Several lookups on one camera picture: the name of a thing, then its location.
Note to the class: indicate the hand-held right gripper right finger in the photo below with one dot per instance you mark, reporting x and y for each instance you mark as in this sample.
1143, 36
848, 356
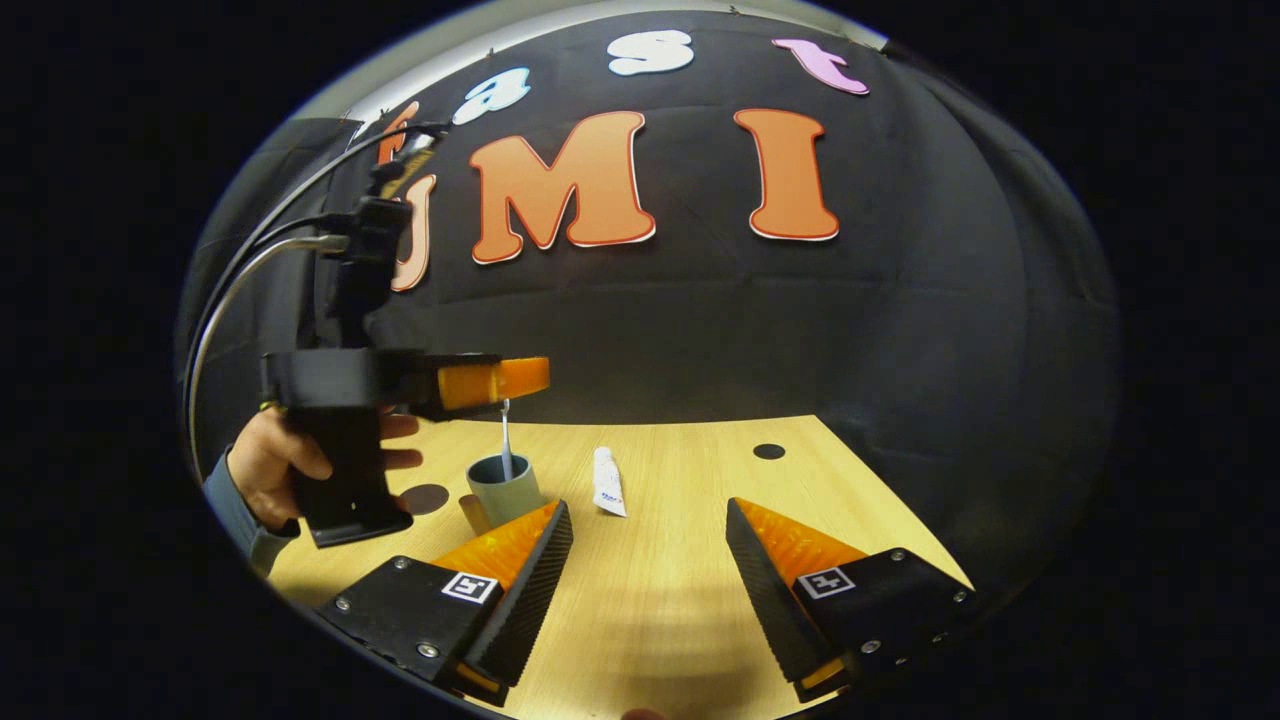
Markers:
770, 590

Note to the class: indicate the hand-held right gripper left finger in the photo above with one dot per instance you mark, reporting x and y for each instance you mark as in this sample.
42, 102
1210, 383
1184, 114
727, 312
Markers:
525, 590

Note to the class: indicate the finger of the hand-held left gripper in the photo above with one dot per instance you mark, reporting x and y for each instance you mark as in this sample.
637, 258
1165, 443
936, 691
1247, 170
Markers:
490, 382

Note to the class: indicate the white toothbrush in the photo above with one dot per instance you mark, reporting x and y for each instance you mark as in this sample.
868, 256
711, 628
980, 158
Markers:
506, 445

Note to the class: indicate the dark round coaster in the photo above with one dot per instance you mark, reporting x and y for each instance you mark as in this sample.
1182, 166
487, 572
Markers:
425, 499

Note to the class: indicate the white toothpaste tube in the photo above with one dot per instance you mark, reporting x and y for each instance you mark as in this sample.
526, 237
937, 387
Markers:
608, 485

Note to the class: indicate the wooden desktop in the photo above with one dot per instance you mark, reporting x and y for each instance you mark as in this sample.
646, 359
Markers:
660, 600

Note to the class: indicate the black backdrop cloth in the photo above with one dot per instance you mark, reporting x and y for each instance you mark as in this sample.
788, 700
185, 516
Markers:
750, 330

